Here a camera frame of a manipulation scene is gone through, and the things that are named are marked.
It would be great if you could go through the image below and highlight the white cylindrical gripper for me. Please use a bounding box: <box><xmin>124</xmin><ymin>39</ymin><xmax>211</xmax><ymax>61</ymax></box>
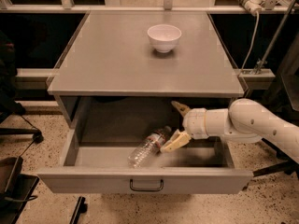
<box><xmin>160</xmin><ymin>101</ymin><xmax>208</xmax><ymax>153</ymax></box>

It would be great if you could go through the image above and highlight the clear plastic water bottle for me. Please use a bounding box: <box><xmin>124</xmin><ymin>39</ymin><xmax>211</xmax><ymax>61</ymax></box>
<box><xmin>127</xmin><ymin>126</ymin><xmax>172</xmax><ymax>168</ymax></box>

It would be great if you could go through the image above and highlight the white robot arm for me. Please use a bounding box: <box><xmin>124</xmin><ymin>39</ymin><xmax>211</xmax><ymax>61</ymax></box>
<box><xmin>161</xmin><ymin>98</ymin><xmax>299</xmax><ymax>163</ymax></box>

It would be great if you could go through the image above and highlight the open grey top drawer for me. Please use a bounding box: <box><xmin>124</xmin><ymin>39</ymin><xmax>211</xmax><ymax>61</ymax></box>
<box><xmin>36</xmin><ymin>96</ymin><xmax>254</xmax><ymax>195</ymax></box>

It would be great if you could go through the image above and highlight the grey cabinet with counter top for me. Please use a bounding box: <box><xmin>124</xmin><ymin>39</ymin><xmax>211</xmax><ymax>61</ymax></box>
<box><xmin>46</xmin><ymin>10</ymin><xmax>246</xmax><ymax>130</ymax></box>

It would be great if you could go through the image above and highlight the white ceramic bowl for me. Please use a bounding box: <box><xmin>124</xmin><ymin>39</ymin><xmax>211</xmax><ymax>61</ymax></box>
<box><xmin>147</xmin><ymin>24</ymin><xmax>182</xmax><ymax>53</ymax></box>

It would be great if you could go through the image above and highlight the white power strip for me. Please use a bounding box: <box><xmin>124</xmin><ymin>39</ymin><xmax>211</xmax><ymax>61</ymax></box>
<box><xmin>236</xmin><ymin>0</ymin><xmax>263</xmax><ymax>16</ymax></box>

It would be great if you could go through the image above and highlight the black office chair left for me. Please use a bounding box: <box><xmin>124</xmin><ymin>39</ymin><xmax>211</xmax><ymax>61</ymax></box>
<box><xmin>0</xmin><ymin>31</ymin><xmax>43</xmax><ymax>144</ymax></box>

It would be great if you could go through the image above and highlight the metal diagonal rod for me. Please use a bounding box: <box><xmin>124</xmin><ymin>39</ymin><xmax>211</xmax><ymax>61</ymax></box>
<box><xmin>252</xmin><ymin>0</ymin><xmax>296</xmax><ymax>75</ymax></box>

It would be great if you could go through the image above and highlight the black bin lower left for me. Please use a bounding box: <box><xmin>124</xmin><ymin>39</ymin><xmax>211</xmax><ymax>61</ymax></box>
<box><xmin>0</xmin><ymin>156</ymin><xmax>39</xmax><ymax>224</ymax></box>

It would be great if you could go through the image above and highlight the black drawer handle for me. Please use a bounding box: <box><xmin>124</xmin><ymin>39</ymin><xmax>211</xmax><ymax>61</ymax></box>
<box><xmin>129</xmin><ymin>179</ymin><xmax>164</xmax><ymax>192</ymax></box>

